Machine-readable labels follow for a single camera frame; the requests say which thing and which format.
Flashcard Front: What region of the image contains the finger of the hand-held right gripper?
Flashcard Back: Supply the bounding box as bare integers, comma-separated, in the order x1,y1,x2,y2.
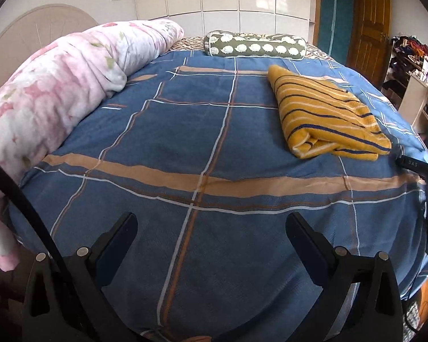
395,154,428,178

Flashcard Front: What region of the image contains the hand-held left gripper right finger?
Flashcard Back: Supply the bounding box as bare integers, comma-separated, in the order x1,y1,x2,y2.
285,212,403,342

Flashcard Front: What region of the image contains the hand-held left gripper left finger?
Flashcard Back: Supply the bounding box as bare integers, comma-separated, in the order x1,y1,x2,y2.
21,212,139,342

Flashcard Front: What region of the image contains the yellow striped knit garment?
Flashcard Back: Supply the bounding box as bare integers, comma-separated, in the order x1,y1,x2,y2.
267,65,392,160

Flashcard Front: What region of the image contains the pile of colourful clothes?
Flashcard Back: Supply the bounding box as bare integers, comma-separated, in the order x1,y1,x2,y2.
390,36,428,65

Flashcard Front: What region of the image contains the white shelf desk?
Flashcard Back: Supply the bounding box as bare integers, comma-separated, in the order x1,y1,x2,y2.
396,75,428,136

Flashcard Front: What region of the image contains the wooden door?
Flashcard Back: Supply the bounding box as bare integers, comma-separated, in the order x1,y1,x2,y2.
346,0,393,86

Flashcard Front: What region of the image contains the blue plaid bed sheet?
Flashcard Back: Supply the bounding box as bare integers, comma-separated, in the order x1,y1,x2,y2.
9,48,428,342

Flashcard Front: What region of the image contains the teal sliding door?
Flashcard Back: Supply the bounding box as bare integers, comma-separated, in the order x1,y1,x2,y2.
317,0,355,65

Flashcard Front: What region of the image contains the pink floral quilt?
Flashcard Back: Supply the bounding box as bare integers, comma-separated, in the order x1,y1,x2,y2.
0,19,185,271

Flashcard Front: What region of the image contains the green sheep-print bolster pillow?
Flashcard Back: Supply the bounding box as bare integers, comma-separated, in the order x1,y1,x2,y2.
203,31,307,58

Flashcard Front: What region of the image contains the beige round headboard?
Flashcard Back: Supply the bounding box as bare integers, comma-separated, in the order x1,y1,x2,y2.
0,3,100,104

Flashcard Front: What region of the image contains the black cable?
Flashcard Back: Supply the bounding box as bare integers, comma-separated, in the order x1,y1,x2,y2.
0,153,72,278

